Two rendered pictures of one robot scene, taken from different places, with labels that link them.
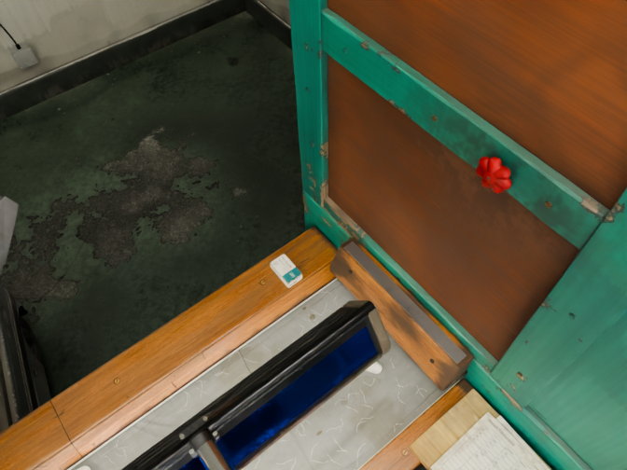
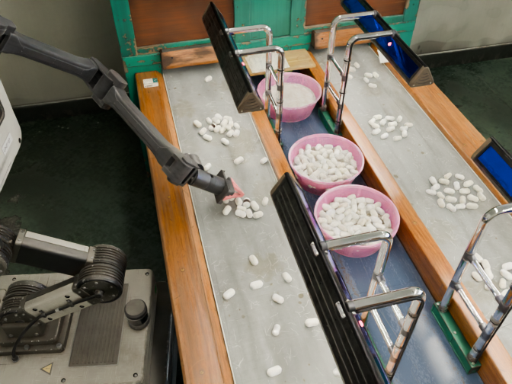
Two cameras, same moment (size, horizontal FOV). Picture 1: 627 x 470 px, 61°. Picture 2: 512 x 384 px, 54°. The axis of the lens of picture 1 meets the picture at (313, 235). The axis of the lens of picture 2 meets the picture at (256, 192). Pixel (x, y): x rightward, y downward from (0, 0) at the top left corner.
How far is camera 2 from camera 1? 1.69 m
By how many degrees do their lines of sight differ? 43
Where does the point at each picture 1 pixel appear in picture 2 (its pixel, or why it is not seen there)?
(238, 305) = (153, 100)
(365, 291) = (182, 58)
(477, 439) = (251, 62)
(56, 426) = not seen: hidden behind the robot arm
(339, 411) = (217, 92)
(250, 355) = (177, 107)
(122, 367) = not seen: hidden behind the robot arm
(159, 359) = (158, 125)
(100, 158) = not seen: outside the picture
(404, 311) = (200, 47)
